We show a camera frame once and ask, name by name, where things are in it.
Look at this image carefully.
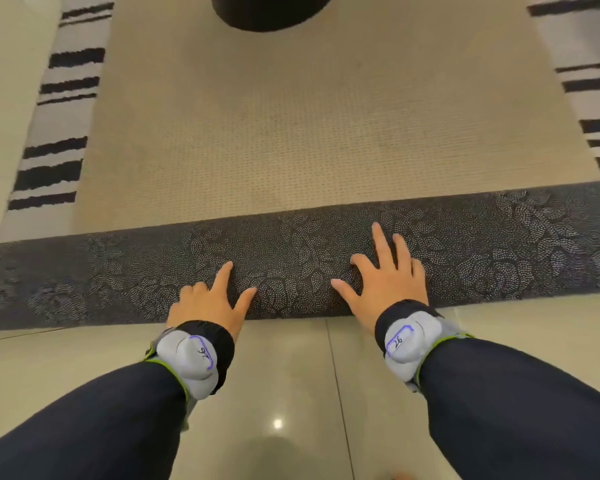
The person's left hand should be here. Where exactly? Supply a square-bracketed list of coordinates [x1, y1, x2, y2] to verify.
[166, 261, 258, 343]

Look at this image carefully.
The person's right hand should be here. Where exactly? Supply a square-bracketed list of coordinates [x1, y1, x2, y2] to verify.
[330, 222, 430, 336]

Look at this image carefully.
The beige rug with dark floral backing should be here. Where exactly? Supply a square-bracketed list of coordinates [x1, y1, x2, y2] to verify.
[0, 0, 600, 332]

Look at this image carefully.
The person's right forearm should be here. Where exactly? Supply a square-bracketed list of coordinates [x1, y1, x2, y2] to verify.
[416, 337, 600, 480]

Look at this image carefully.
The person's left forearm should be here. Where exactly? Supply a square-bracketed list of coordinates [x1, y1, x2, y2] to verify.
[0, 361, 189, 480]

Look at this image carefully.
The grey wrist tracker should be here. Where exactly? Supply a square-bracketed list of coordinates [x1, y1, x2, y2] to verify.
[383, 314, 475, 394]
[144, 329, 220, 401]

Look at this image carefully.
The black round stool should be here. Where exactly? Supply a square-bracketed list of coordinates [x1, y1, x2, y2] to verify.
[210, 0, 335, 33]

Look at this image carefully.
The black wrist strap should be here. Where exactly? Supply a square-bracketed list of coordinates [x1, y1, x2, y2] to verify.
[374, 299, 442, 354]
[172, 320, 236, 395]

